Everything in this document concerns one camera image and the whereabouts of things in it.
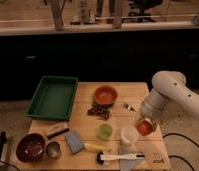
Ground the red apple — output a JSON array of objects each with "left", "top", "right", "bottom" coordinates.
[{"left": 137, "top": 120, "right": 153, "bottom": 136}]

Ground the dark red bowl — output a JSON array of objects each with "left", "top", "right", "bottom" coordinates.
[{"left": 16, "top": 133, "right": 45, "bottom": 162}]

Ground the dark grape bunch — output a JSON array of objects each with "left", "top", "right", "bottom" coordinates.
[{"left": 87, "top": 104, "right": 110, "bottom": 121}]

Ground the black cable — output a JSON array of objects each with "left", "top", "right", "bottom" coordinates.
[{"left": 162, "top": 132, "right": 199, "bottom": 171}]

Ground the white handled dish brush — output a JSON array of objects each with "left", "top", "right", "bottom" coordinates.
[{"left": 97, "top": 152, "right": 145, "bottom": 165}]

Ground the blue sponge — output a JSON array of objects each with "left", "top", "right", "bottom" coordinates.
[{"left": 65, "top": 131, "right": 84, "bottom": 154}]

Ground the black office chair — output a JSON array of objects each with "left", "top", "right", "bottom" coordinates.
[{"left": 122, "top": 0, "right": 163, "bottom": 23}]

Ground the silver fork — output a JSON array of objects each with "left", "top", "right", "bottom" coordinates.
[{"left": 123, "top": 103, "right": 136, "bottom": 112}]

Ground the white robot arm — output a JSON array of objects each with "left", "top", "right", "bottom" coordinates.
[{"left": 135, "top": 71, "right": 199, "bottom": 132}]

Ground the green plastic tray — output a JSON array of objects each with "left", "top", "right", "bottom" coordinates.
[{"left": 26, "top": 76, "right": 78, "bottom": 121}]

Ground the wooden block eraser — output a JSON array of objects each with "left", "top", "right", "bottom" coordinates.
[{"left": 46, "top": 122, "right": 69, "bottom": 139}]

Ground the yellow banana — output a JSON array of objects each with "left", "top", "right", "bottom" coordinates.
[{"left": 84, "top": 143, "right": 111, "bottom": 152}]

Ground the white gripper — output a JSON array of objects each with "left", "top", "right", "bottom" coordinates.
[{"left": 135, "top": 109, "right": 158, "bottom": 131}]

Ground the grey cloth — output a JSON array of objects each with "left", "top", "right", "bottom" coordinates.
[{"left": 118, "top": 148, "right": 145, "bottom": 171}]

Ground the orange bowl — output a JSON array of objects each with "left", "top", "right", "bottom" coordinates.
[{"left": 93, "top": 86, "right": 118, "bottom": 105}]

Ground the small metal cup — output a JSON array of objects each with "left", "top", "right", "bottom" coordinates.
[{"left": 46, "top": 141, "right": 61, "bottom": 159}]

